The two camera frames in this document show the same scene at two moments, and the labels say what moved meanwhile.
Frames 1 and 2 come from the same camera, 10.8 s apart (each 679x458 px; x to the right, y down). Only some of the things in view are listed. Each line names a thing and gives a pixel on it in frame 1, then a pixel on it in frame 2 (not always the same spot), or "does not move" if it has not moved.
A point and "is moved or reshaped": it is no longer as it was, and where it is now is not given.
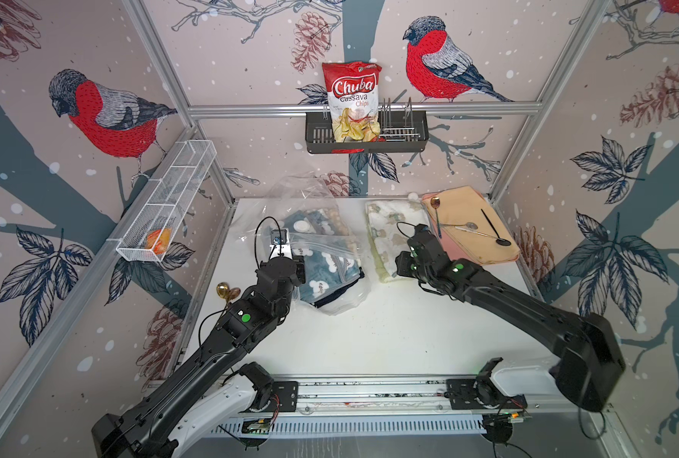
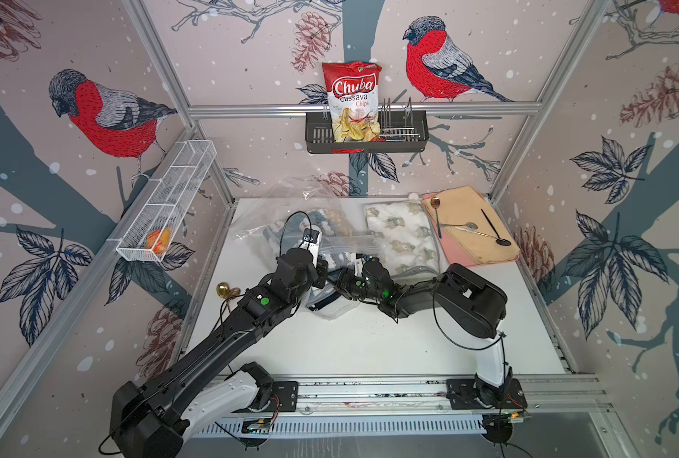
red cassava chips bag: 354,100 does not move
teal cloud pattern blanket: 329,258 is moved or reshaped
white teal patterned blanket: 395,220 does not move
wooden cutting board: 470,220 does not move
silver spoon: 471,225 does not move
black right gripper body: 406,267 -> 356,288
